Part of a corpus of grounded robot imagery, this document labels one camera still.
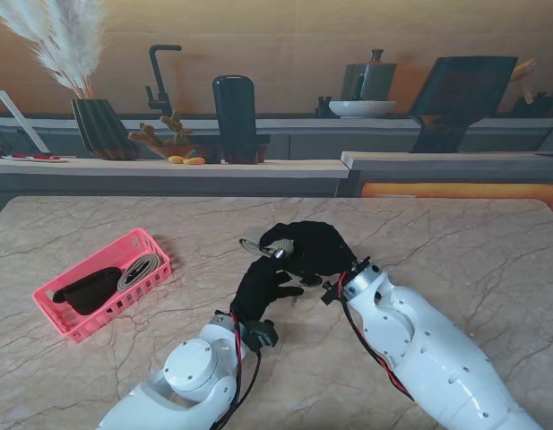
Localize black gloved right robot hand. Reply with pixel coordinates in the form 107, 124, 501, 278
259, 219, 359, 288

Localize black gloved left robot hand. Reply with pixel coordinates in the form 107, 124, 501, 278
229, 257, 306, 324

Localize pale beige webbing belt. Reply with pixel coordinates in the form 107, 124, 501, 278
238, 236, 297, 261

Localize beige braided belt black leather ends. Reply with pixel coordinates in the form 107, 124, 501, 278
117, 253, 167, 291

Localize dark brown webbing belt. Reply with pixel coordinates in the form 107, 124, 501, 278
51, 267, 123, 316

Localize pink plastic storage basket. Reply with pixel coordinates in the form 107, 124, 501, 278
32, 228, 173, 345

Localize grey counter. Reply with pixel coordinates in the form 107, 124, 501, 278
341, 150, 553, 199

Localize white speckled bowl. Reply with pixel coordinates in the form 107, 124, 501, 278
328, 99, 398, 119

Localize tall dark canister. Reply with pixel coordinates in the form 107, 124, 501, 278
212, 74, 259, 165

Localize cactus plant in bowl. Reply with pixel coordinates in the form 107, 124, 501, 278
126, 110, 195, 160

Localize grey pot with lid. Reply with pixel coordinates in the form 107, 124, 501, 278
341, 48, 398, 102

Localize dark ribbed vase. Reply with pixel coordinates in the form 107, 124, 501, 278
71, 98, 141, 161

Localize black kitchen faucet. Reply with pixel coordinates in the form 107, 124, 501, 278
144, 44, 183, 118

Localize dark utensil holder with utensils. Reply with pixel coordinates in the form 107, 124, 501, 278
511, 57, 553, 118

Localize plate with red slices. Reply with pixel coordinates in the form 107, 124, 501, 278
1, 152, 70, 163

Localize white leaning board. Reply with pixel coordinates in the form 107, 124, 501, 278
0, 89, 50, 156

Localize white pampas grass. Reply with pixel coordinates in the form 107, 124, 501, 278
0, 0, 106, 100

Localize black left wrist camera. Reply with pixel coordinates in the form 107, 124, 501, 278
244, 318, 280, 349

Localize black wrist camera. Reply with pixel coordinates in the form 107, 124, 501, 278
244, 318, 280, 349
321, 279, 347, 306

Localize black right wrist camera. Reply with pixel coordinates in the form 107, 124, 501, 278
321, 279, 347, 306

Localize red black left arm cables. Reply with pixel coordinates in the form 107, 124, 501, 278
212, 312, 264, 430

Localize red black arm cables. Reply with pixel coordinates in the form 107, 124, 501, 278
339, 271, 416, 402
212, 312, 264, 430

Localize red black right arm cables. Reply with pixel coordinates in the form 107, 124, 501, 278
339, 271, 416, 402

